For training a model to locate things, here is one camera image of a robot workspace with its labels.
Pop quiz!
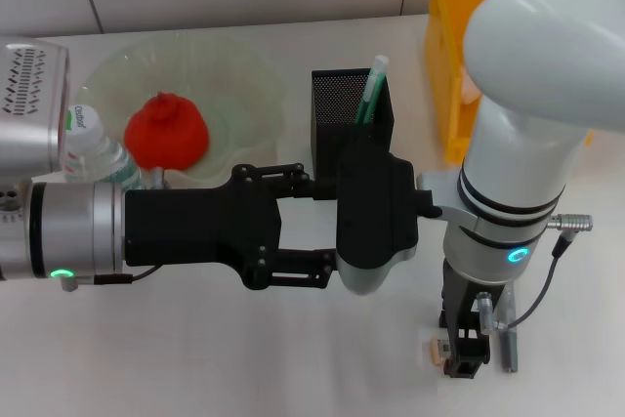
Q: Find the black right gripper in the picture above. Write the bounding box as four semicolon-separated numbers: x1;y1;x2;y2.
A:
437;255;512;382

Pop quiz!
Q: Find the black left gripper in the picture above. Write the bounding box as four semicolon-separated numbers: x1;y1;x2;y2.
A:
124;161;341;291

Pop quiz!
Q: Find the beige eraser with barcode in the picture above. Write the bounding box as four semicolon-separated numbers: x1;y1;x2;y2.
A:
428;337;454;369

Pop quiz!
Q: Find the green utility knife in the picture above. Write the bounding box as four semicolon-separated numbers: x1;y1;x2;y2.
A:
354;55;391;126

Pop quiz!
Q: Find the red-orange knitted toy orange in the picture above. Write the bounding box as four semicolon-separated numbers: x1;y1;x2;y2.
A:
123;91;212;174

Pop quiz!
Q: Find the white paper ball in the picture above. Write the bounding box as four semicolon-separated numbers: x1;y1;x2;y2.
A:
460;72;482;102

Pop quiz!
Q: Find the clear green-label water bottle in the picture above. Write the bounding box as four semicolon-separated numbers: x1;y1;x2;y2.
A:
62;103;146;191

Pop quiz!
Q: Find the grey glitter pen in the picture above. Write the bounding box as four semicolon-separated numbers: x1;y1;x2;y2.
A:
497;284;520;373

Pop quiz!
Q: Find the black mesh pen holder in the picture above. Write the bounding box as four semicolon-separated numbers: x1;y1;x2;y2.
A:
311;66;395;184

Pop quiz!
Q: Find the green glass fruit plate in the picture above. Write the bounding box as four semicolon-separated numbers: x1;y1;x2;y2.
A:
72;33;287;184

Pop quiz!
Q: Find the yellow plastic bin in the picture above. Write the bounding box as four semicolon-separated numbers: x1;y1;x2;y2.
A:
422;0;595;164

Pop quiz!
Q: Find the silver right wrist post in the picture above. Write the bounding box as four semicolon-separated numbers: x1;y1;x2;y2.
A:
476;292;497;335

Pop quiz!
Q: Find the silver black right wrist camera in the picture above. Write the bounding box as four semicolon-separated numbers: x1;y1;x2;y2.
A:
335;139;436;297

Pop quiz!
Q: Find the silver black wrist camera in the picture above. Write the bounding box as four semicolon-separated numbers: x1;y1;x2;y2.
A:
0;37;72;177
335;139;436;297

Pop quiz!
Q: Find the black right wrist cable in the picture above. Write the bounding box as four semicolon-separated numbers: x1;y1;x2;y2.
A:
492;213;595;333

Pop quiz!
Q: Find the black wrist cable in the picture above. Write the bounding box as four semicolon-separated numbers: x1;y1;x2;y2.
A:
492;213;595;333
58;265;162;292

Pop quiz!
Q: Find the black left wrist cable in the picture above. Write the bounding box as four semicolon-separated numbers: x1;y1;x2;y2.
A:
58;265;162;292

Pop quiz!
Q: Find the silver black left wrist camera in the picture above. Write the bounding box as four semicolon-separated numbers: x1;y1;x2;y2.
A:
0;37;72;177

